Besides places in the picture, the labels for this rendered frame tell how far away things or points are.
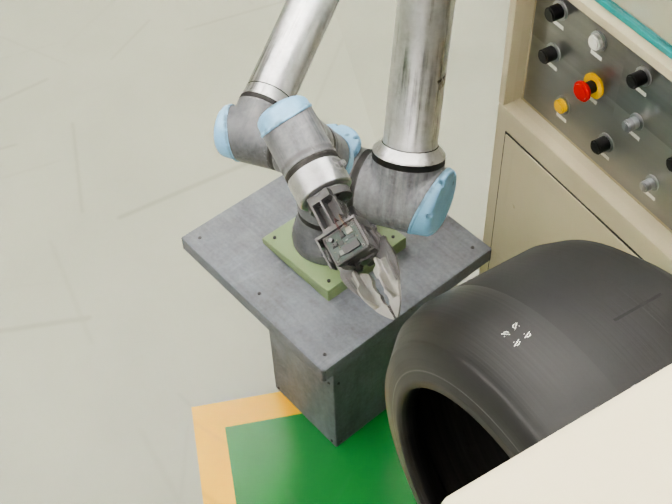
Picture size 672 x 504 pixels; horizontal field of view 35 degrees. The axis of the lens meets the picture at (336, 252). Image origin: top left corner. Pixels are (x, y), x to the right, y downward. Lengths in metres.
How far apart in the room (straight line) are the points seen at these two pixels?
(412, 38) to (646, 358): 1.03
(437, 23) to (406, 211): 0.38
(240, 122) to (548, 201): 0.78
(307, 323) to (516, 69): 0.69
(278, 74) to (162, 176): 1.68
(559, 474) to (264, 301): 1.64
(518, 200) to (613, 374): 1.26
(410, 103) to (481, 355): 0.96
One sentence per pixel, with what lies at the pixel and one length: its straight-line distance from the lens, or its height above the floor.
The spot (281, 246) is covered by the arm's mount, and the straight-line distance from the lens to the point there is 2.41.
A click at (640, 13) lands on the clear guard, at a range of 1.94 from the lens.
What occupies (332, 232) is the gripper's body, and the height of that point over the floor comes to 1.25.
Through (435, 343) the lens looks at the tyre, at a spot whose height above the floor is 1.38.
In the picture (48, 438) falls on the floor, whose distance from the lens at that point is 2.96.
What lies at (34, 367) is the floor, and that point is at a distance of 3.10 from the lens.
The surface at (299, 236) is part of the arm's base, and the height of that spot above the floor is 0.67.
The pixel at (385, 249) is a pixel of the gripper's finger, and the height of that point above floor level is 1.22.
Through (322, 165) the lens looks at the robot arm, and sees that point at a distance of 1.62.
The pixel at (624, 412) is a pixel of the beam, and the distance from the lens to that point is 0.79.
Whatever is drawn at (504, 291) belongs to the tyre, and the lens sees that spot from 1.30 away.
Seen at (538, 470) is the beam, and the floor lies 1.78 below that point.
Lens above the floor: 2.43
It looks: 49 degrees down
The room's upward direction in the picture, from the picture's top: 2 degrees counter-clockwise
